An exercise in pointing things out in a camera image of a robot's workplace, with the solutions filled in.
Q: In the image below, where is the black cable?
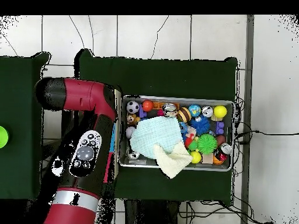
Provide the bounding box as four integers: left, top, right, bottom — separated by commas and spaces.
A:
235, 129, 299, 145

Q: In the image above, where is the shallow metal mesh bin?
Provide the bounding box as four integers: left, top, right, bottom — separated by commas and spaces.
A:
117, 94, 235, 172

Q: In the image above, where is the large green spiky ball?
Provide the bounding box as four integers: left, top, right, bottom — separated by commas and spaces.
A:
197, 134, 218, 155

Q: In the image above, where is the green plastic cup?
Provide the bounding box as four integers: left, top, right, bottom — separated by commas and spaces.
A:
0, 125, 9, 149

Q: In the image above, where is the cream muslin cloth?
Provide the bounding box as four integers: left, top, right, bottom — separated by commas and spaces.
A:
154, 142, 193, 180

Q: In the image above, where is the yellow ball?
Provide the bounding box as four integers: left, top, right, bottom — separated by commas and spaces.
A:
213, 105, 228, 118

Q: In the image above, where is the orange ball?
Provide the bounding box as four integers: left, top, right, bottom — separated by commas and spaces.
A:
141, 99, 155, 112

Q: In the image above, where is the globe print ball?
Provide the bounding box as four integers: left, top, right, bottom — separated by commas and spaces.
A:
188, 104, 202, 117

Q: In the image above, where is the dark blue spiky ball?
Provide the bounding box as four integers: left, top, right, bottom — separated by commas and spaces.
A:
189, 115, 211, 136

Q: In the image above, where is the light blue muslin cloth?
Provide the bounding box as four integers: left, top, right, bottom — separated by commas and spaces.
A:
130, 116, 184, 159

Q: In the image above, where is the toy hamburger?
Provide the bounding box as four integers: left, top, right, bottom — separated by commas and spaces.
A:
176, 107, 192, 124

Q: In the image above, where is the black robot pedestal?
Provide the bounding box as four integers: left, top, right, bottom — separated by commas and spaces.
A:
124, 199, 180, 224

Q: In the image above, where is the black and white soccer ball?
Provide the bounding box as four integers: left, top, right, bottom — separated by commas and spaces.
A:
126, 100, 140, 114

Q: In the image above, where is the crushed silver can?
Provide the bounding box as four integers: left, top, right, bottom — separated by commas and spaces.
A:
161, 102, 179, 117

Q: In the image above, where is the dark green tablecloth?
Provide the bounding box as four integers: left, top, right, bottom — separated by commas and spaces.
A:
72, 48, 239, 203
0, 52, 53, 202

